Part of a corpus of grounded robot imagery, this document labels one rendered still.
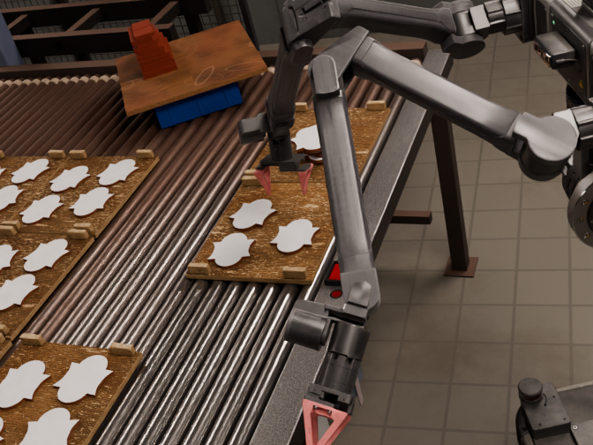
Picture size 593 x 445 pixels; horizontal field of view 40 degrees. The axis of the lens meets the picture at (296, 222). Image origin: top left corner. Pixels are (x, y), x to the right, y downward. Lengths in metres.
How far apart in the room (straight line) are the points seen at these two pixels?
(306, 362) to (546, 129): 0.78
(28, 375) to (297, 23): 1.03
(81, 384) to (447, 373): 1.46
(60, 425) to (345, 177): 0.89
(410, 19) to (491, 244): 1.91
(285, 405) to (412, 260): 1.80
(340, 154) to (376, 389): 1.73
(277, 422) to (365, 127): 1.12
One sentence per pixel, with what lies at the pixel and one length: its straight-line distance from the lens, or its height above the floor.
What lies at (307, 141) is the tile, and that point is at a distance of 2.40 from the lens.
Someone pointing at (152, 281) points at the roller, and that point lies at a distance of 2.20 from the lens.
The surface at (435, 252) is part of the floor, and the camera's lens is 3.49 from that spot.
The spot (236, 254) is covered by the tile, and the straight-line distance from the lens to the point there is 2.13.
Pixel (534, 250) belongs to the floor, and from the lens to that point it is 3.45.
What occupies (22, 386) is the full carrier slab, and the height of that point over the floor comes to 0.95.
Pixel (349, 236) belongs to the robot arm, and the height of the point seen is 1.41.
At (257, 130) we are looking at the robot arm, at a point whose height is 1.25.
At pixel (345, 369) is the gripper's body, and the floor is 1.29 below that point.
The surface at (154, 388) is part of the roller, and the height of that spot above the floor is 0.92.
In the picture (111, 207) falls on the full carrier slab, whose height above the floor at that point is 0.94.
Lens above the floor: 2.19
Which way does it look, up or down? 35 degrees down
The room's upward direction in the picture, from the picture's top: 15 degrees counter-clockwise
